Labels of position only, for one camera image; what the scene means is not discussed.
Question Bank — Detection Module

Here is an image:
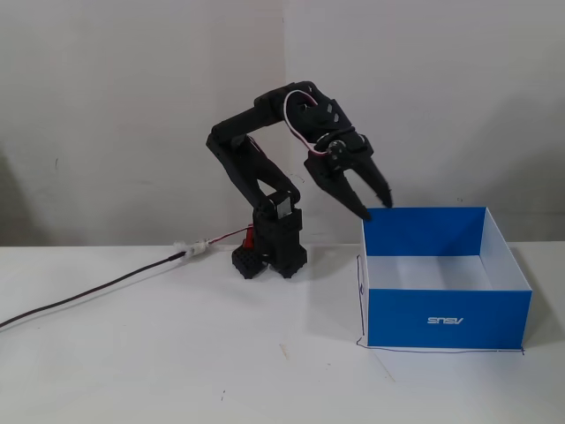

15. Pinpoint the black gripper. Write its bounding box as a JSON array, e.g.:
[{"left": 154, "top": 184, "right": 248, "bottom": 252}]
[{"left": 302, "top": 128, "right": 395, "bottom": 222}]

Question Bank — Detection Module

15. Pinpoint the blue and white cardboard box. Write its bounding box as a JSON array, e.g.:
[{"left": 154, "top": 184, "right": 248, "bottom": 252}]
[{"left": 356, "top": 206, "right": 534, "bottom": 351}]

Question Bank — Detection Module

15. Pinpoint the white red servo wire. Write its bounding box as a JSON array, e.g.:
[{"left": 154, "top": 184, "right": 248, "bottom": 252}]
[{"left": 283, "top": 89, "right": 328, "bottom": 157}]

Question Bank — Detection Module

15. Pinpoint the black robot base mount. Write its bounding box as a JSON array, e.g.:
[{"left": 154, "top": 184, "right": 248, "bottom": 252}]
[{"left": 230, "top": 208, "right": 308, "bottom": 282}]

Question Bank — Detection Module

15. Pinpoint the thin red lead wire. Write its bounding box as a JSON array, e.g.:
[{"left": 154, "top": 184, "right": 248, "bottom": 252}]
[{"left": 207, "top": 226, "right": 253, "bottom": 245}]

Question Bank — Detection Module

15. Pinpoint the white cable connector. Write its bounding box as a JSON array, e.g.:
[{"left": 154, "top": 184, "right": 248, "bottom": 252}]
[{"left": 174, "top": 238, "right": 212, "bottom": 259}]

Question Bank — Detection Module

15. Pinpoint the black power cable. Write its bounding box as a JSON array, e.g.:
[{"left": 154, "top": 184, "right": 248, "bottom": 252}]
[{"left": 0, "top": 252, "right": 186, "bottom": 330}]

